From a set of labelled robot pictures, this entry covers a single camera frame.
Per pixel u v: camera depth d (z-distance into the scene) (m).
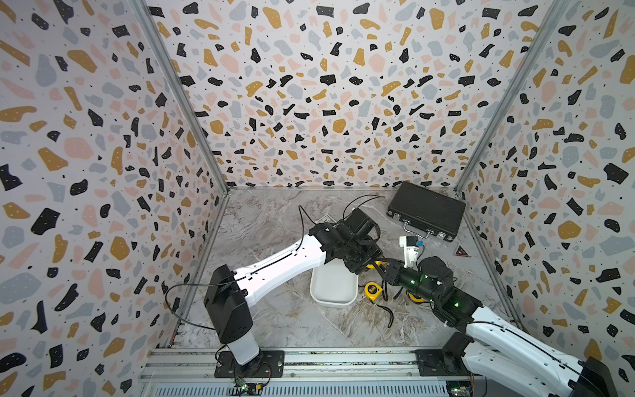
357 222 0.58
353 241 0.62
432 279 0.57
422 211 1.09
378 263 0.73
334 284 0.90
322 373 0.73
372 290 0.87
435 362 0.73
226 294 0.46
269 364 0.73
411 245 0.68
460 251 1.00
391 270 0.67
